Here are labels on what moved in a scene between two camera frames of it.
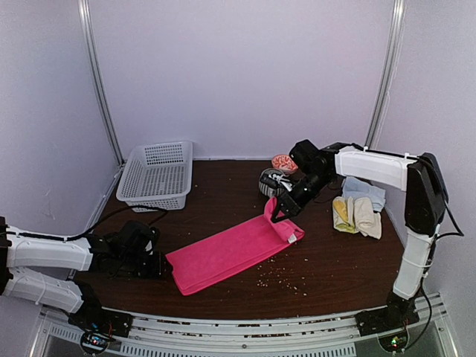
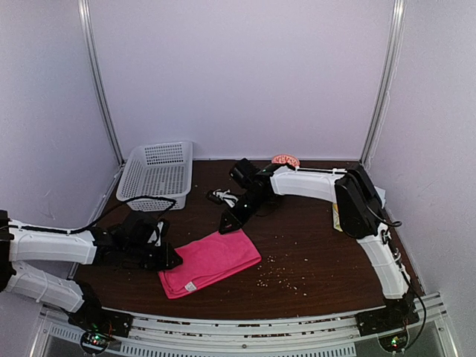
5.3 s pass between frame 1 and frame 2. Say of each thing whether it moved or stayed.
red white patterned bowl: stayed
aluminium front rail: stayed
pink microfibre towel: moved
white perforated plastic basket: stayed
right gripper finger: moved
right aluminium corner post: stayed
